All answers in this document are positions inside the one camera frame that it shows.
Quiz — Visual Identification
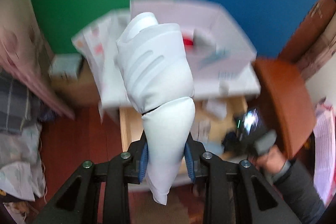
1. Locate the person's right hand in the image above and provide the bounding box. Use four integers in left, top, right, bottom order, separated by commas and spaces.
256, 147, 290, 182

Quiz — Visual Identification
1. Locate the wooden drawer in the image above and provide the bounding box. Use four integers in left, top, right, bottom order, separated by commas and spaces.
119, 97, 248, 188

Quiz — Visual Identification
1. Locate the white storage box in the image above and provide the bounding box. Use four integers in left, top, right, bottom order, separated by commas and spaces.
101, 0, 261, 110

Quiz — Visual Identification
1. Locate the person's right forearm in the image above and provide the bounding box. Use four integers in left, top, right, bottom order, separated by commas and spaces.
272, 160, 327, 224

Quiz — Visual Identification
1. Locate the white sock bundle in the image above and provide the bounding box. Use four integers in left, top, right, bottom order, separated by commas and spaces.
114, 12, 196, 206

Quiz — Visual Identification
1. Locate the pink printed cloth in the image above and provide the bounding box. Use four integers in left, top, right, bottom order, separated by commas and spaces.
312, 98, 336, 207

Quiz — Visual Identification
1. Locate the brown cardboard box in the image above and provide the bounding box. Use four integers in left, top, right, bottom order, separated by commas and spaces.
50, 74, 101, 107

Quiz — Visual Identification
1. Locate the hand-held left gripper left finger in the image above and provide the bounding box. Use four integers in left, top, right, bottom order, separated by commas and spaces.
33, 139, 149, 224

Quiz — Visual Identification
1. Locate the pink floral curtain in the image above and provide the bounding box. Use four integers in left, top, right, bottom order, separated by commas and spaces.
0, 0, 75, 119

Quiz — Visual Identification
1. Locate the white patterned box lid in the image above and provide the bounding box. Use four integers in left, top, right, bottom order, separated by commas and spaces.
71, 10, 132, 104

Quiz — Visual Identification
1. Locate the white floral cloth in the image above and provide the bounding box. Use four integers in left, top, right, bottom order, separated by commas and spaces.
0, 123, 46, 202

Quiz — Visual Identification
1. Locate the grey plaid cloth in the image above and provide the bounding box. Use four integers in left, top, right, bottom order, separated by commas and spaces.
0, 69, 44, 135

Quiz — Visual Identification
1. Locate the brown wooden chair seat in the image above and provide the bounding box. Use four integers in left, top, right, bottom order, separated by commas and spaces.
252, 59, 315, 160

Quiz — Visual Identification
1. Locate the small white teal carton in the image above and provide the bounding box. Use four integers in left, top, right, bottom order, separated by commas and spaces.
49, 54, 82, 80

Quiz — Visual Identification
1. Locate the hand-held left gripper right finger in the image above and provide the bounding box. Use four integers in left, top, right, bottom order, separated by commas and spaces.
184, 139, 302, 224

